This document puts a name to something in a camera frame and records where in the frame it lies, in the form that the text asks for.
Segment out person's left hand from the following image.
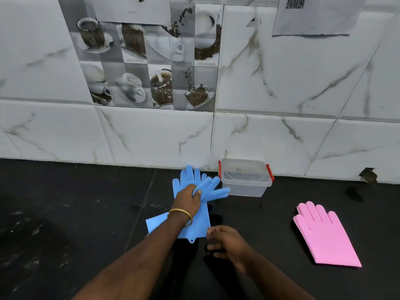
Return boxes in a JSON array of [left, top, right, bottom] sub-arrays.
[[171, 184, 202, 219]]

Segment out person's right hand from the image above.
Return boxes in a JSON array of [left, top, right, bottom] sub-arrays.
[[206, 225, 250, 266]]

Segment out blue rubber glove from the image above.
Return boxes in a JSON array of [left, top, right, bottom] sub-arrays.
[[172, 165, 211, 244], [145, 176, 231, 235]]

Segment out transparent plastic box red latches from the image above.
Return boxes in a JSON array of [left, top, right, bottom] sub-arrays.
[[218, 158, 275, 198]]

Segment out pink rubber glove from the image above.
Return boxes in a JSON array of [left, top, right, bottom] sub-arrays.
[[293, 201, 362, 268]]

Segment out person's left forearm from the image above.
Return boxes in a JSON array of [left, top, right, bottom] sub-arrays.
[[71, 212, 192, 300]]

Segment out person's right forearm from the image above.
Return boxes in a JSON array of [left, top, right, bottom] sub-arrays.
[[236, 248, 316, 300]]

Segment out gold bangle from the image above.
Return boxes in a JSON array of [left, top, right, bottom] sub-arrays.
[[167, 208, 193, 228]]

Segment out grey paper sheet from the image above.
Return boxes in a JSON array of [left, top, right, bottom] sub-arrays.
[[272, 0, 366, 37]]

